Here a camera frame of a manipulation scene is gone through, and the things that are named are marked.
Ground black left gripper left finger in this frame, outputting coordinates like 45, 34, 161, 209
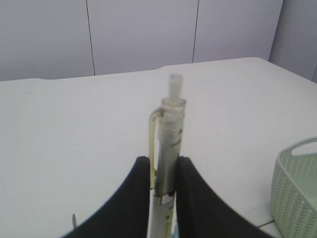
65, 156, 150, 238

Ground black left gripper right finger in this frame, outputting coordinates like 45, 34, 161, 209
175, 156, 271, 238

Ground cream coloured pen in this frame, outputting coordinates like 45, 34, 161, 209
149, 74, 186, 238

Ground grey blue pen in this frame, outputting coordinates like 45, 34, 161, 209
171, 222, 179, 238

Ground transparent plastic ruler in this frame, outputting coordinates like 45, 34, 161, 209
72, 214, 77, 229

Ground grey-green plastic basket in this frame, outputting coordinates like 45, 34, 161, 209
270, 137, 317, 238

